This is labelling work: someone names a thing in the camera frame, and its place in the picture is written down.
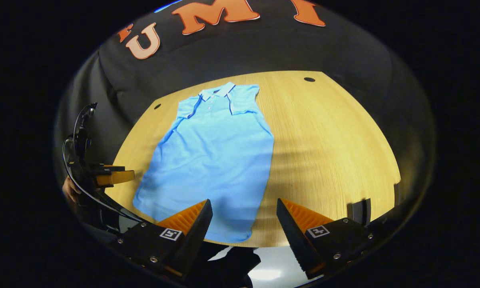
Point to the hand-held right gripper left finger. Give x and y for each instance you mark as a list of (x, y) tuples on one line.
[(196, 240)]

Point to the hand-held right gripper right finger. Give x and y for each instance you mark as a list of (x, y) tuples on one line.
[(295, 240)]

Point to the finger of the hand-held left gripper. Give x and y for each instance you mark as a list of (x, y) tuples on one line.
[(116, 178), (112, 167)]

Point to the light blue T-shirt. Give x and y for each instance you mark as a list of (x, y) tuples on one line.
[(212, 160)]

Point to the dark upright panel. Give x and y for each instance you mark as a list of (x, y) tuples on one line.
[(357, 212)]

